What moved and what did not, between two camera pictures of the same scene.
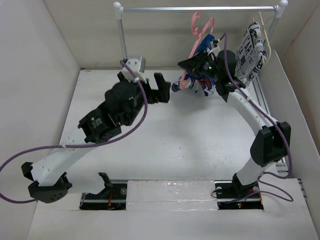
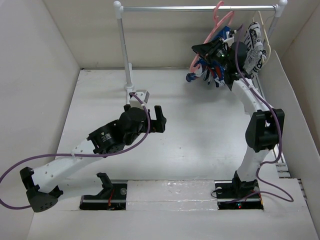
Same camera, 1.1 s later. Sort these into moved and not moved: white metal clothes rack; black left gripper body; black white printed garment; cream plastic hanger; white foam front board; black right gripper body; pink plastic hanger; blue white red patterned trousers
Moved: pink plastic hanger; blue white red patterned trousers; black left gripper body; black right gripper body
Not moved: black white printed garment; white metal clothes rack; cream plastic hanger; white foam front board
